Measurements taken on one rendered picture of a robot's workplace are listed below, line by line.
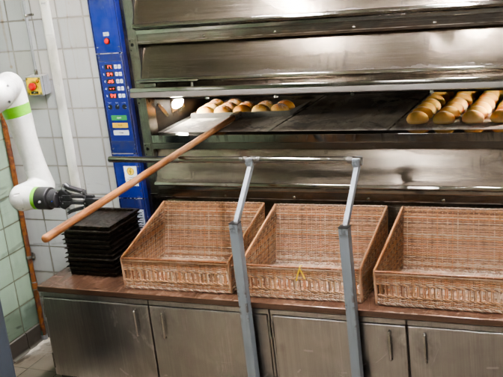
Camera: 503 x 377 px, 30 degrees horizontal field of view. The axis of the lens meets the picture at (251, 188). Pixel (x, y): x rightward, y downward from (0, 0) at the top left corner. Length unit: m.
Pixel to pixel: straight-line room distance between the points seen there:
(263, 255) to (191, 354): 0.55
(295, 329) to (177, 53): 1.43
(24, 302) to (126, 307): 1.09
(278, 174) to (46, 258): 1.53
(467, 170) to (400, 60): 0.55
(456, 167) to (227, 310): 1.17
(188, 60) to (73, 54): 0.64
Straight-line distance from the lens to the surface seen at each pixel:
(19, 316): 5.34
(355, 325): 3.86
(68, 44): 4.81
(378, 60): 4.11
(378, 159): 4.24
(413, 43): 4.08
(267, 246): 4.34
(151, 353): 4.44
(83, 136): 4.89
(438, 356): 3.88
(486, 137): 4.08
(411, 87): 3.95
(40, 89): 4.88
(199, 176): 4.59
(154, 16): 4.51
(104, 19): 4.63
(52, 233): 3.32
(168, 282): 4.28
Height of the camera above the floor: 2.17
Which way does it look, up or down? 16 degrees down
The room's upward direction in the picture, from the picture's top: 7 degrees counter-clockwise
